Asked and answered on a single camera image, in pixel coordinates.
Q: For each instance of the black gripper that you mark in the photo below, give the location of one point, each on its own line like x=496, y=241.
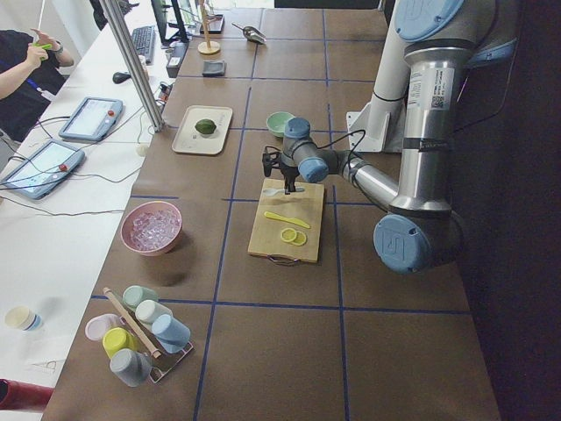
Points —
x=289, y=174

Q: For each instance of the white plastic spoon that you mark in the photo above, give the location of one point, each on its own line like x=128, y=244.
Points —
x=273, y=192

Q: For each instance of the mint green bowl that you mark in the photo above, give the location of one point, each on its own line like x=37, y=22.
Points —
x=276, y=122

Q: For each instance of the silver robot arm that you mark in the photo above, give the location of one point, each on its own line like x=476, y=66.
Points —
x=444, y=39

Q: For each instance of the pink bowl with ice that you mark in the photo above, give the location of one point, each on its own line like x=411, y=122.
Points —
x=152, y=228

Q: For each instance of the wooden cutting board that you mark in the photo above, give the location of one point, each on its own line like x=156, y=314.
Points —
x=265, y=238

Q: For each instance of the yellow plastic knife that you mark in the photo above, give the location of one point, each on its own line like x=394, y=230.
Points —
x=294, y=221

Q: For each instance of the green avocado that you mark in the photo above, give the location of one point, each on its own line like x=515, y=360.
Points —
x=205, y=126

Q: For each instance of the cream rabbit tray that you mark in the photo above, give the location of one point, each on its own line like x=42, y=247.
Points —
x=188, y=140

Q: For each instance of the grey folded cloth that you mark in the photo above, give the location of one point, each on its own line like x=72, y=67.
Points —
x=213, y=68

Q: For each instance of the metal scoop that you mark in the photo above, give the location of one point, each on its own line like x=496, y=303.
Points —
x=251, y=33

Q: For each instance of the wooden mug tree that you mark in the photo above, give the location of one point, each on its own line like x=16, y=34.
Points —
x=208, y=46

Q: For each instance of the black box with label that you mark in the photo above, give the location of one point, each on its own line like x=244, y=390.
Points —
x=175, y=55

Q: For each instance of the black computer mouse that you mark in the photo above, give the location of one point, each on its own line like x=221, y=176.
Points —
x=120, y=77

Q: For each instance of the black keyboard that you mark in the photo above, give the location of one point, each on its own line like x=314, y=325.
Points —
x=143, y=38

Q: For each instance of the upper teach pendant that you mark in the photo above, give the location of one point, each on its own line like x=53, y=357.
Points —
x=93, y=119

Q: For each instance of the teach pendant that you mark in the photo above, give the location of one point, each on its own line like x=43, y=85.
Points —
x=38, y=175
x=93, y=119

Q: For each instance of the cup rack with cups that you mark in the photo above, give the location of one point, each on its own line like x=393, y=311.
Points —
x=141, y=337

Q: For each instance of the lower teach pendant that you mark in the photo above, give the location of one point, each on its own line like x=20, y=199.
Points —
x=38, y=175

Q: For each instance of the person in black shirt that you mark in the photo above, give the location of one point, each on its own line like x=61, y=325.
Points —
x=30, y=79

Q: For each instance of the paper cup blue stripe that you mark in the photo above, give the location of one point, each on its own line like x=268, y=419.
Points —
x=22, y=318

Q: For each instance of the red object at edge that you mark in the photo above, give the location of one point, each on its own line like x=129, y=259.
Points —
x=24, y=396

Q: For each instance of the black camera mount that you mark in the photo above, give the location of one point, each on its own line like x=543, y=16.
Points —
x=271, y=159

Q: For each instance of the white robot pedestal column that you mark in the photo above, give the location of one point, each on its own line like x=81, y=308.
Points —
x=379, y=126

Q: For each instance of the aluminium frame post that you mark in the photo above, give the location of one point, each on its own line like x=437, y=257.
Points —
x=116, y=22

